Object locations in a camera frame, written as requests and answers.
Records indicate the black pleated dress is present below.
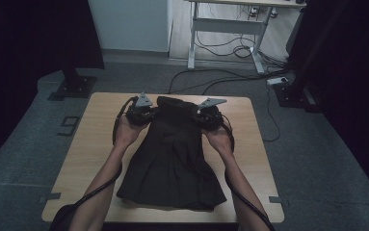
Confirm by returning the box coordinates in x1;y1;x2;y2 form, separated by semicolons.
117;95;228;212

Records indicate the coiled black cable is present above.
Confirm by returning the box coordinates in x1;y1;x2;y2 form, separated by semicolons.
195;30;286;65

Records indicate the dark curtain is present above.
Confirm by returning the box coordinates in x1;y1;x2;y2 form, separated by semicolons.
286;0;369;210
0;0;106;174

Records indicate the white power strip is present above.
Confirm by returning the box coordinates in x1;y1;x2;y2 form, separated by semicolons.
266;76;290;87

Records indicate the white metal desk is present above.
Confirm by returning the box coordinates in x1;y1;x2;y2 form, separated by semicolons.
185;0;307;75

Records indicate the black stand base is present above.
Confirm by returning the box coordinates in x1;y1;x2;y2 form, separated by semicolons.
273;75;322;114
46;68;99;102

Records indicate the black floor cable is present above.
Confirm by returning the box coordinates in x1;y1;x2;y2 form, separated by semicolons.
167;68;291;142

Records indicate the floor socket cover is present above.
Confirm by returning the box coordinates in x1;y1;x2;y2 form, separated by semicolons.
57;115;80;137

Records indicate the person's right hand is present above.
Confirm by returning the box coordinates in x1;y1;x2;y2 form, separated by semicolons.
200;125;234;156

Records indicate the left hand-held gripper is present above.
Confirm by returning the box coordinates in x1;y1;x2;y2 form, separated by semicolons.
125;91;157;127

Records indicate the person's left hand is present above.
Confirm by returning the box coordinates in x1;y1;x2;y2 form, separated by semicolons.
113;114;150;149

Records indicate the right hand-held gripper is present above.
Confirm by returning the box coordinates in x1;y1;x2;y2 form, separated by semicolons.
193;97;228;131

